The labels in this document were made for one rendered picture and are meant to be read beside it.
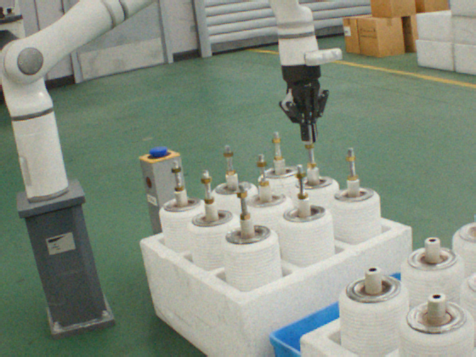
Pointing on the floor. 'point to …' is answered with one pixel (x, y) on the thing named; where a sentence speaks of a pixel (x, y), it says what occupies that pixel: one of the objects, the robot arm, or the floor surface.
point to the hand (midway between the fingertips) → (308, 133)
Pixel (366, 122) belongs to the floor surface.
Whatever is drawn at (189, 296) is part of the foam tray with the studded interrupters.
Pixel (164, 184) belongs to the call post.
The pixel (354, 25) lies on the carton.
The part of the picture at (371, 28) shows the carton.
